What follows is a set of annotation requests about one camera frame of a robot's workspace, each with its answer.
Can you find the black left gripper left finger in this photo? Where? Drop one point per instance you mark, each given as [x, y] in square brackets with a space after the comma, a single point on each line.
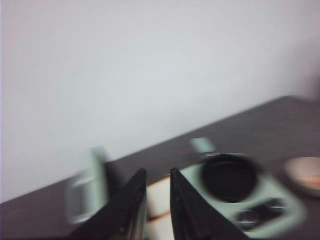
[122, 218]

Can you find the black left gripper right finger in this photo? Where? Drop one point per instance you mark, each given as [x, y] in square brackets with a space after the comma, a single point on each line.
[192, 218]

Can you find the white bread slice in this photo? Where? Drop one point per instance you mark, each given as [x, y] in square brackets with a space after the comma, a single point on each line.
[158, 198]
[160, 228]

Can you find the breakfast maker hinged lid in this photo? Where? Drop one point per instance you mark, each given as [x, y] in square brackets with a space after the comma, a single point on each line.
[91, 188]

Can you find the beige ribbed ceramic bowl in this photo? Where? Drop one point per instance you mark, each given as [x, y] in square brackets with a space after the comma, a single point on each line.
[304, 173]

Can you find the mint green breakfast maker base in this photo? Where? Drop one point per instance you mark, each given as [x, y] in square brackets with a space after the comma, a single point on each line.
[269, 225]

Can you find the black round frying pan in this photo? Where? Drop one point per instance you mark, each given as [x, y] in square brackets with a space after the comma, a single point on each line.
[230, 177]

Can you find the left silver control knob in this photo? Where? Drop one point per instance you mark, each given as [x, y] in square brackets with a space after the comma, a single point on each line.
[247, 218]

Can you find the silver control knob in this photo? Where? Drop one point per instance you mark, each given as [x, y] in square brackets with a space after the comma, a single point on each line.
[275, 205]
[247, 218]

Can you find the right silver control knob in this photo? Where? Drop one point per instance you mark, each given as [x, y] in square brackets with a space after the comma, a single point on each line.
[275, 205]

